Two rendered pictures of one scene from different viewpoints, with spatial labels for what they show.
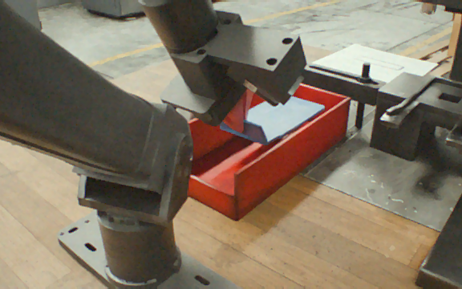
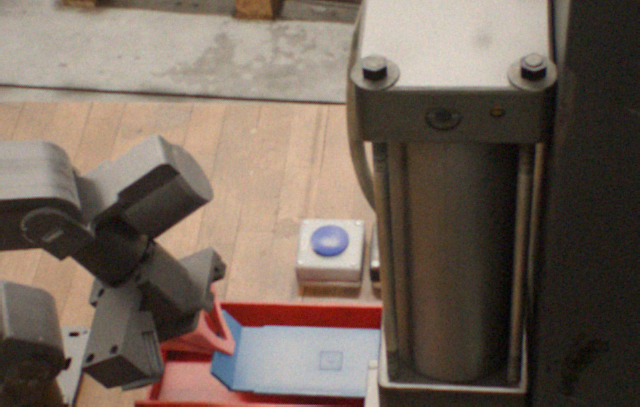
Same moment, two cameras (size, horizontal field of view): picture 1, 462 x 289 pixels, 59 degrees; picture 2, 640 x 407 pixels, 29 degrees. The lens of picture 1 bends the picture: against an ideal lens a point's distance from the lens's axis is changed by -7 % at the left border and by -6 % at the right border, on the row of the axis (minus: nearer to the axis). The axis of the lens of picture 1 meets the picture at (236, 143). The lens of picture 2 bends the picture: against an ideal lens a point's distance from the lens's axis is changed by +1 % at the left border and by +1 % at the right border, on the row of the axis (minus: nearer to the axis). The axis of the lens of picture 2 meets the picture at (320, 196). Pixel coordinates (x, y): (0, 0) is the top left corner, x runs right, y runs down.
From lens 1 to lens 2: 0.97 m
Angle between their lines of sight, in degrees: 50
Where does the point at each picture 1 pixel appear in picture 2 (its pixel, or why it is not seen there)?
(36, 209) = (56, 280)
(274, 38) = (115, 338)
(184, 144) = (28, 365)
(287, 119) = (304, 376)
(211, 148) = not seen: hidden behind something
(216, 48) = (104, 301)
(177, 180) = (14, 386)
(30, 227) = not seen: hidden behind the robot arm
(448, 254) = not seen: outside the picture
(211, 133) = (251, 322)
